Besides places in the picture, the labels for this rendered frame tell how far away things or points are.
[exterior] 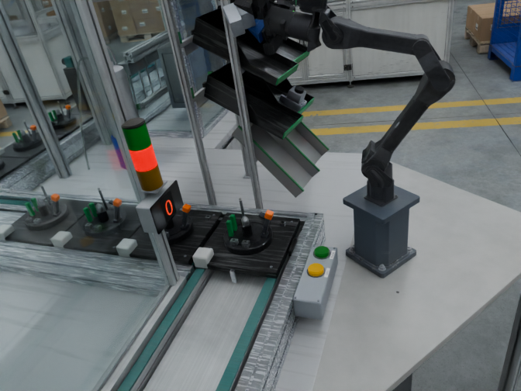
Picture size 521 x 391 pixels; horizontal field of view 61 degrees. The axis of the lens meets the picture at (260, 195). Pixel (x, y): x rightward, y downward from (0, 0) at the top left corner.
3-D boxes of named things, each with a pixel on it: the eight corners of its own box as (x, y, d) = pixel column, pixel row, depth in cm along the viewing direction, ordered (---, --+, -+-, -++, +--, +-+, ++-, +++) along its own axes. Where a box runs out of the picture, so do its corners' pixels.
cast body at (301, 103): (304, 108, 145) (311, 90, 140) (298, 114, 142) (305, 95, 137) (282, 97, 147) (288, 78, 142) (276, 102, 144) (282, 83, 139)
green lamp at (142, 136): (156, 140, 96) (150, 119, 94) (143, 151, 92) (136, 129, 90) (136, 140, 98) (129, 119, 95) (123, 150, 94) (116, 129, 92)
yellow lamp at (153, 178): (167, 180, 102) (161, 161, 99) (156, 192, 98) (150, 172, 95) (148, 179, 103) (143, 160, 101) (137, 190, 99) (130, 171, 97)
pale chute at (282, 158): (312, 177, 148) (320, 170, 144) (295, 198, 138) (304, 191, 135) (252, 117, 147) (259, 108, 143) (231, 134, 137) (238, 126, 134)
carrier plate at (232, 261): (300, 223, 133) (299, 218, 132) (277, 278, 114) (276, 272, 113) (227, 217, 141) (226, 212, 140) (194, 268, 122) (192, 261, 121)
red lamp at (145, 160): (161, 160, 99) (156, 141, 96) (150, 172, 95) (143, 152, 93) (143, 160, 101) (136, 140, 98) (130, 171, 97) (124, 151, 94)
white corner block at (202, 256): (215, 258, 124) (213, 247, 122) (209, 270, 121) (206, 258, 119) (201, 257, 126) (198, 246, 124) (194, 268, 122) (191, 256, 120)
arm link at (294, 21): (323, 50, 103) (331, 8, 98) (313, 55, 99) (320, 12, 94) (297, 43, 106) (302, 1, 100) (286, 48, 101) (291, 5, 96)
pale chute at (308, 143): (322, 156, 159) (329, 149, 156) (307, 174, 150) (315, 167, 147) (266, 100, 158) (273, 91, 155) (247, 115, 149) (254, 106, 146)
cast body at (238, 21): (233, 38, 106) (261, 27, 105) (229, 23, 102) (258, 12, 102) (224, 15, 110) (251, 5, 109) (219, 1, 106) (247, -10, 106)
